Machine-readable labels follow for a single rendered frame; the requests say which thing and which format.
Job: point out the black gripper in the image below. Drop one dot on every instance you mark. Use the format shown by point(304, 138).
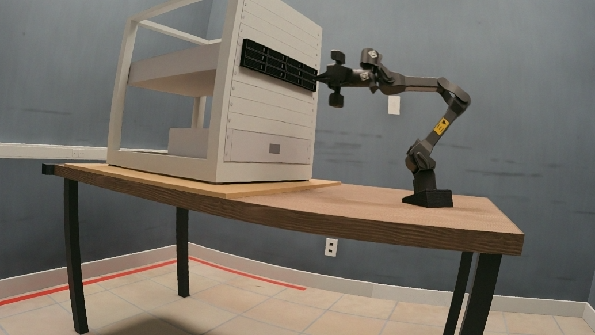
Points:
point(337, 100)

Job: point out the white equipment rack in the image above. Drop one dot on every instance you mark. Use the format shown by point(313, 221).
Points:
point(248, 107)

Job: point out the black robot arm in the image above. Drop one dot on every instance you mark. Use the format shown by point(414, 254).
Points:
point(418, 160)

